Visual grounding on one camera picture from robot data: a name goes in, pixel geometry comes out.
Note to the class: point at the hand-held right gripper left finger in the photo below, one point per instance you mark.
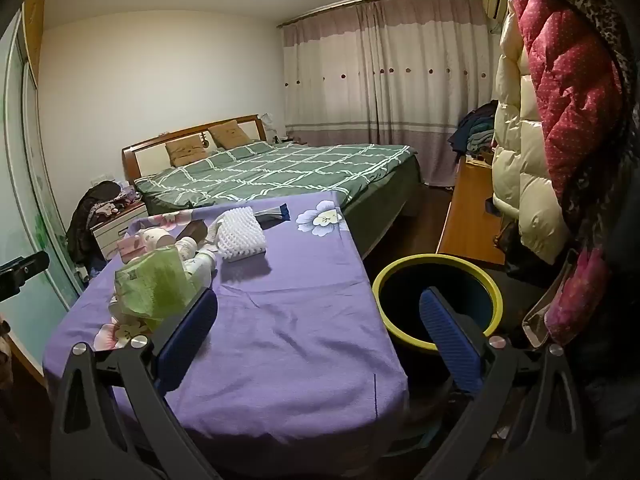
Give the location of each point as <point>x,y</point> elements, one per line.
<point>187,340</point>

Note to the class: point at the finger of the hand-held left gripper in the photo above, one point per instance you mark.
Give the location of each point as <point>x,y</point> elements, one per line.
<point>25,265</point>

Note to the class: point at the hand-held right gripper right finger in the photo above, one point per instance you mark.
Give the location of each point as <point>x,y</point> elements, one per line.
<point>450,340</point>

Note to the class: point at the dark bin with yellow rim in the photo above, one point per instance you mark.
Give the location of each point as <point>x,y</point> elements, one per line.
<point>440,280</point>

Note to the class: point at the green tissue packet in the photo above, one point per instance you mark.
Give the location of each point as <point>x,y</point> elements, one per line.
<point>155,280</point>

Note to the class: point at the white plastic bottle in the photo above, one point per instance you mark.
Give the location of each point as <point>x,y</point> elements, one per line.
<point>152,239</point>
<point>200,265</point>

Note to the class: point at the pink packet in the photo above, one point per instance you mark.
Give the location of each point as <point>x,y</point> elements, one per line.
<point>131,249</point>

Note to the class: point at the brown packet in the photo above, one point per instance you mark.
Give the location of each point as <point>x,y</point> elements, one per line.
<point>192,232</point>

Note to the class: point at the white foam net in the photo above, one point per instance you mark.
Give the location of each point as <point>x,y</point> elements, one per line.
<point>240,235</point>

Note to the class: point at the blue and silver tube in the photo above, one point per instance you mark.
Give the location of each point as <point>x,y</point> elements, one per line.
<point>272,214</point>

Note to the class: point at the green sliding wardrobe door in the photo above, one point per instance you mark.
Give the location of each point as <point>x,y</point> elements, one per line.
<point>30,185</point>

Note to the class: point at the purple floral tablecloth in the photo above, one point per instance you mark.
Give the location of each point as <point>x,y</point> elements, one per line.
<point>280,320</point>

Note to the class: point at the pile of dark clothes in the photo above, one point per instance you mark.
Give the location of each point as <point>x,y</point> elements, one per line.
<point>95,200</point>

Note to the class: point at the white nightstand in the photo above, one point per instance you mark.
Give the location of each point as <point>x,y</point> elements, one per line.
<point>117,230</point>

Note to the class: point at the beige bag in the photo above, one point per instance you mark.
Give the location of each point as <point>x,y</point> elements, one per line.
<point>545,310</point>

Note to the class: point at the brown patterned bag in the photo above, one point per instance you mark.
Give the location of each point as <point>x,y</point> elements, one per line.
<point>506,237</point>

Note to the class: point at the wooden desk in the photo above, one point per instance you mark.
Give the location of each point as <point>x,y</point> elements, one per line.
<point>465,220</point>

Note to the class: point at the wooden bed headboard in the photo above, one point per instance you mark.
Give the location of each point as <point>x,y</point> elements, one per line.
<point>145,160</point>

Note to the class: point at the brown pillow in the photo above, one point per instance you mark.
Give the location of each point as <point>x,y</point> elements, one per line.
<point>185,151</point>
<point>229,135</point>

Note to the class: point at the bed with green checked cover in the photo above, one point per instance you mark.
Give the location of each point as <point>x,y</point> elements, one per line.
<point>300,170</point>

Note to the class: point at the pile of folded clothes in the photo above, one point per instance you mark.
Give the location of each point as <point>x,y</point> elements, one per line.
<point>475,130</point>

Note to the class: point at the white bedside lamp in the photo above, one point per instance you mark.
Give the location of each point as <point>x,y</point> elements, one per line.
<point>270,127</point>

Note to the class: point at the pink and white curtain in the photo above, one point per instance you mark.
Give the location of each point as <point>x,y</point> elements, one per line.
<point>375,85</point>

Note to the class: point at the red dotted puffer jacket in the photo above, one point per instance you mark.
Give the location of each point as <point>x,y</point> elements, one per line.
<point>565,60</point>

